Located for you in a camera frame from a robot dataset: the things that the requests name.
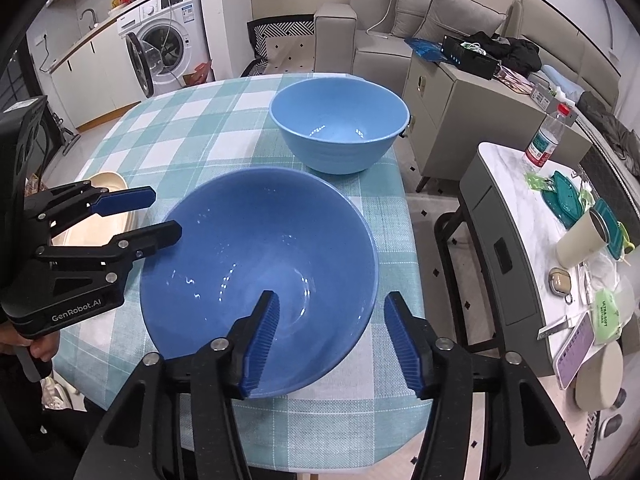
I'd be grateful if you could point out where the white washing machine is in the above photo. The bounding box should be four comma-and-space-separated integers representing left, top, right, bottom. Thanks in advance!
116, 0, 214, 99

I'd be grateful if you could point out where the black box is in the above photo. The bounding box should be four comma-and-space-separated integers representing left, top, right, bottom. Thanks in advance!
442, 35, 502, 81

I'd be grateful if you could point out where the blue bowl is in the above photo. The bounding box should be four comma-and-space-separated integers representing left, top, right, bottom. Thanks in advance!
140, 167, 379, 400
269, 77, 411, 175

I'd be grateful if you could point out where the grey side cabinet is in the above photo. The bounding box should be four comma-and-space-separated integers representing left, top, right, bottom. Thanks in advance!
402, 47, 594, 194

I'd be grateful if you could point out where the light blue towel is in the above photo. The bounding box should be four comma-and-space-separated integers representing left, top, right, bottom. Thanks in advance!
540, 64, 584, 101

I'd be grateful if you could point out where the white kitchen base cabinet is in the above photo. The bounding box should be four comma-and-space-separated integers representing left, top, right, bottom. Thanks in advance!
47, 15, 146, 131

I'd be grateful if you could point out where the black clothing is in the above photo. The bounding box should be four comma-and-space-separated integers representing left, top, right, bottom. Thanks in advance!
470, 31, 544, 74

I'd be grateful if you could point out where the clear water bottle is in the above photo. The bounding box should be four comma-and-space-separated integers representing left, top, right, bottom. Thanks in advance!
522, 104, 574, 169

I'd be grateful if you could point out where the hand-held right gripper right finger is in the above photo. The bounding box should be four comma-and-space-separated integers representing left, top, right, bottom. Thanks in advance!
383, 291, 591, 480

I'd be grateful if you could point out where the tissue box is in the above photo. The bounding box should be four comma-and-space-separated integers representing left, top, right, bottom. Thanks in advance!
530, 82, 559, 109

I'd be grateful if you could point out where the cream plate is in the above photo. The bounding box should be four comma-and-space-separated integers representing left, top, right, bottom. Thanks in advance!
122, 209, 144, 241
52, 171, 143, 247

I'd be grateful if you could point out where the dark blanket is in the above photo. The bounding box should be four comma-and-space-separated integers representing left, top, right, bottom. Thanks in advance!
575, 90, 640, 177

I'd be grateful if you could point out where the earbuds case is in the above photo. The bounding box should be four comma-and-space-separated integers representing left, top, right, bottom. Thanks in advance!
548, 267, 576, 306

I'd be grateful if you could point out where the teal container lid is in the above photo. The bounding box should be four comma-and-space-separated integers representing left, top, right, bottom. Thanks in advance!
542, 171, 594, 231

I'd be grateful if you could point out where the purple phone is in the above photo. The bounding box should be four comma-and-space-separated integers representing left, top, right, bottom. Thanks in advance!
555, 312, 596, 391

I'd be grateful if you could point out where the grey pillow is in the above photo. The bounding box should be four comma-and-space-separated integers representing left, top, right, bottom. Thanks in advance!
425, 0, 506, 41
390, 0, 436, 39

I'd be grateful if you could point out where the teal yellow container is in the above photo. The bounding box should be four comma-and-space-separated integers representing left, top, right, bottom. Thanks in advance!
592, 199, 636, 261

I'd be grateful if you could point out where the grey sofa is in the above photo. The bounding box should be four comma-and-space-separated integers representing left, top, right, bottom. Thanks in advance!
314, 0, 640, 177

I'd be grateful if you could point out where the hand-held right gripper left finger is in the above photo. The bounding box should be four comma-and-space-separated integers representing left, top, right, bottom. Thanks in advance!
87, 290, 281, 480

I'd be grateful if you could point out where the green wipes pack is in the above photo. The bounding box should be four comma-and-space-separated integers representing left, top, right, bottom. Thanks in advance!
592, 287, 626, 346

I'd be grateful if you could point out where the marble top side table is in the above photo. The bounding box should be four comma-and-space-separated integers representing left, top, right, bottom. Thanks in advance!
459, 141, 640, 441

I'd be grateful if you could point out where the round cream lid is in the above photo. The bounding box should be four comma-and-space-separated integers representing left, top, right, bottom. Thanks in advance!
575, 342, 626, 411

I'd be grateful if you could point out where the black white patterned chair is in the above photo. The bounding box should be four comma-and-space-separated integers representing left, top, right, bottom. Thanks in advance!
247, 17, 321, 79

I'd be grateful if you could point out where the teal checkered tablecloth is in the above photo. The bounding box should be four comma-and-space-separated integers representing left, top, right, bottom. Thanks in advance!
52, 72, 436, 467

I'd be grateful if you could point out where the cream cup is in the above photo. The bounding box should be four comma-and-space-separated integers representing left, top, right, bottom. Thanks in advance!
556, 208, 612, 269

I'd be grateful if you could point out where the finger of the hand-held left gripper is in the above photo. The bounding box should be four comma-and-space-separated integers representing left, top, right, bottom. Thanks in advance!
25, 183, 157, 234
32, 221, 182, 284

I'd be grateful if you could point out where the red cardboard box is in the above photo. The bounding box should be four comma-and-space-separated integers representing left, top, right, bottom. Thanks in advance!
182, 60, 216, 86

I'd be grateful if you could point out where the person's left hand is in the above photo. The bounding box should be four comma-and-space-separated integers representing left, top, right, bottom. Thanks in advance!
27, 332, 62, 364

